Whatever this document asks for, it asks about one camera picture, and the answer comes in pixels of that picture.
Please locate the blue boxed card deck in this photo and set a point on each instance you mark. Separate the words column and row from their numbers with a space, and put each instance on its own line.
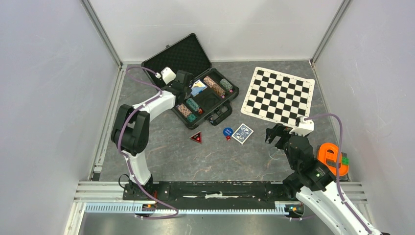
column 197, row 87

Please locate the green toy brick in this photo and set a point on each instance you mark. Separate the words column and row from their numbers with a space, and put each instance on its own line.
column 345, row 161

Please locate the orange tape dispenser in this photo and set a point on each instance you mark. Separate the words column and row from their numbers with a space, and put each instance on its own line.
column 327, row 154

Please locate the red black all-in triangle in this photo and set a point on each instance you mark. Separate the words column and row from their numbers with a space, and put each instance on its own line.
column 196, row 137

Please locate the pink chip stack upper row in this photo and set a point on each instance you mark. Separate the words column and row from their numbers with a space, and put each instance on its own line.
column 214, row 86

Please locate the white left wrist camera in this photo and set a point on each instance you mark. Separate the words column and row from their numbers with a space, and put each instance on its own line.
column 167, row 75

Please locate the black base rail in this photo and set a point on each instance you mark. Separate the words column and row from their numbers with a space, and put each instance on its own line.
column 216, row 195

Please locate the pink chip stack row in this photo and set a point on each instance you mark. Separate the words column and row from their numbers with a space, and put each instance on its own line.
column 214, row 86
column 184, row 110

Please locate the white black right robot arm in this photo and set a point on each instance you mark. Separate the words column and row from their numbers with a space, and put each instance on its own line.
column 313, row 184

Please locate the green chip stack middle row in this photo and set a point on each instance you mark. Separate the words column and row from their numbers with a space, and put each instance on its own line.
column 193, row 104

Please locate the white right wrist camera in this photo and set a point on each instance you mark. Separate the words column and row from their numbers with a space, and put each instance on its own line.
column 302, row 127

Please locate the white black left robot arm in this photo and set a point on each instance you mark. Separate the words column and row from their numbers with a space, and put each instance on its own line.
column 130, row 131

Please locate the black white chessboard mat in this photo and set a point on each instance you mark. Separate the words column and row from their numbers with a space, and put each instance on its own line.
column 278, row 97

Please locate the clear round disc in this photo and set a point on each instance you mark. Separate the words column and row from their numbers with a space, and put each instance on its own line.
column 274, row 153

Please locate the green chip stack lower row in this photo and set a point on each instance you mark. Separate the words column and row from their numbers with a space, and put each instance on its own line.
column 191, row 118

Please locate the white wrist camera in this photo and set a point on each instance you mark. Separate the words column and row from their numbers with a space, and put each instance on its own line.
column 167, row 75
column 302, row 127

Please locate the green chip stack upper row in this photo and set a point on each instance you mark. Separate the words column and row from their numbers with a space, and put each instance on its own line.
column 227, row 85

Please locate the black poker set case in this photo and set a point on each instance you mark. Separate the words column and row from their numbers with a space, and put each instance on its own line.
column 188, row 55

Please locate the pink chip stack lower row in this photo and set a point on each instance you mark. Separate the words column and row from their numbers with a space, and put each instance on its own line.
column 184, row 110

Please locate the blue patterned card deck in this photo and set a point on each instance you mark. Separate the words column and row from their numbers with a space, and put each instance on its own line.
column 242, row 133

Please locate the green chip stack row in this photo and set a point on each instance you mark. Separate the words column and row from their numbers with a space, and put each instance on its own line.
column 227, row 85
column 193, row 104
column 191, row 118

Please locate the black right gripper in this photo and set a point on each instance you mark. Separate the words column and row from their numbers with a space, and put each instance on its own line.
column 278, row 129

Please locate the blue small blind button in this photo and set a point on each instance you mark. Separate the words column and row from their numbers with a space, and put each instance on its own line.
column 227, row 132

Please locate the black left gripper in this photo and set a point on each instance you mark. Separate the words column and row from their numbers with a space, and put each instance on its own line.
column 188, row 90

